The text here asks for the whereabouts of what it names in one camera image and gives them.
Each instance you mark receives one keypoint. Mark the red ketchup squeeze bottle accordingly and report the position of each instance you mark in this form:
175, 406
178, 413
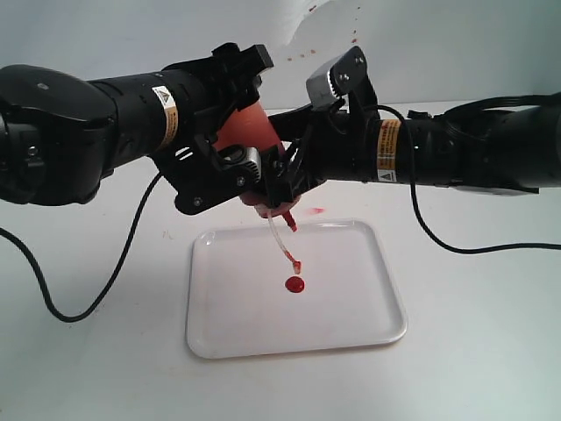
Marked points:
251, 127

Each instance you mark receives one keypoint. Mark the red ketchup blob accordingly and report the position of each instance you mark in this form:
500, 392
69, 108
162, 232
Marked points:
295, 284

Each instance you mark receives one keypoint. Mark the white paper backdrop sheet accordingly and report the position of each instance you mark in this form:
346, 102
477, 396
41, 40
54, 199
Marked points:
95, 39

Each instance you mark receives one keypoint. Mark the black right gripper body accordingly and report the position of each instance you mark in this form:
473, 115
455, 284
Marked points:
328, 144

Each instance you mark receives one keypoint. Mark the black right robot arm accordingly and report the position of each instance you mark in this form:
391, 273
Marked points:
502, 145

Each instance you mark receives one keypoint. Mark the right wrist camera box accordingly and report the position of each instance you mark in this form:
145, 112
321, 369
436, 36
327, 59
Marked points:
336, 78

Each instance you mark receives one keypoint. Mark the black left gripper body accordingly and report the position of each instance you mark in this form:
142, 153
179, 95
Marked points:
207, 91

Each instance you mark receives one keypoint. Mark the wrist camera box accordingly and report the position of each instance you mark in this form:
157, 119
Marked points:
336, 78
242, 159

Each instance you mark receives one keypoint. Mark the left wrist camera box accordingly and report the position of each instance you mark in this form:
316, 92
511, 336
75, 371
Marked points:
242, 159

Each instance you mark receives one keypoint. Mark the white rectangular plastic tray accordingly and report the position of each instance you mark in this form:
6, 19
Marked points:
238, 305

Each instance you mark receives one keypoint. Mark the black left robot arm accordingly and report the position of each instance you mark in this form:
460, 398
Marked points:
61, 135

